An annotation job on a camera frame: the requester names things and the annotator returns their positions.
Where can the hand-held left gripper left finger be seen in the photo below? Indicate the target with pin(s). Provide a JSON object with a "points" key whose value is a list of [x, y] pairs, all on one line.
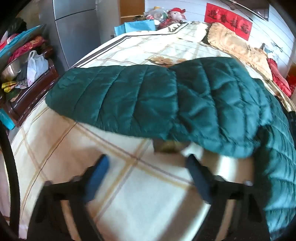
{"points": [[97, 177]]}

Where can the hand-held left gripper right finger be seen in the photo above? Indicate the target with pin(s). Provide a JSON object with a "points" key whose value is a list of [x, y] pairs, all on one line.
{"points": [[196, 178]]}

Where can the dark green puffer jacket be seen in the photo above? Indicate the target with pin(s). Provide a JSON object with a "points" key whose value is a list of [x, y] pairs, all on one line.
{"points": [[138, 97]]}

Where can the pile of colourful clothes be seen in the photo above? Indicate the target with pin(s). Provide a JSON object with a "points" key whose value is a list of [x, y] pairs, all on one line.
{"points": [[25, 44]]}

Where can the dark wooden cabinet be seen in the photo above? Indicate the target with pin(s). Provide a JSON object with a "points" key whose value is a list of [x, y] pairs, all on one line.
{"points": [[34, 92]]}

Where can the white plastic bag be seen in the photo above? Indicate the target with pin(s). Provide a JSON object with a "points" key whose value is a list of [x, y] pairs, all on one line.
{"points": [[37, 64]]}

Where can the red ruffled heart pillow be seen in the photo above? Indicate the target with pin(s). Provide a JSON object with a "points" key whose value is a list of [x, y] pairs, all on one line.
{"points": [[277, 74]]}

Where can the metal bowl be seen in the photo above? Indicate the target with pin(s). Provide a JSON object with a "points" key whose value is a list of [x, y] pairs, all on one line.
{"points": [[11, 69]]}

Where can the orange folded blanket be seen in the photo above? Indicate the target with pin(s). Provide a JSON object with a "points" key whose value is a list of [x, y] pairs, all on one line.
{"points": [[231, 44]]}

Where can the grey refrigerator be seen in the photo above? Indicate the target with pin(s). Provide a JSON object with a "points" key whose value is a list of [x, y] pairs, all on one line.
{"points": [[74, 27]]}

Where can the light blue box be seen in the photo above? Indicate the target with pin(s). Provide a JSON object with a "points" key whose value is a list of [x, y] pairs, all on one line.
{"points": [[138, 25]]}

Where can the pink plush toy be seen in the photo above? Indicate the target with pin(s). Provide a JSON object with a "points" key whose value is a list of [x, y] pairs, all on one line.
{"points": [[177, 15]]}

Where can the wooden door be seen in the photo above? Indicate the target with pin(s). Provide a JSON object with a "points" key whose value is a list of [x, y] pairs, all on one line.
{"points": [[131, 8]]}

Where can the red wall banner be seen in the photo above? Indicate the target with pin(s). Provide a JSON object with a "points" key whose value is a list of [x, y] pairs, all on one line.
{"points": [[222, 16]]}

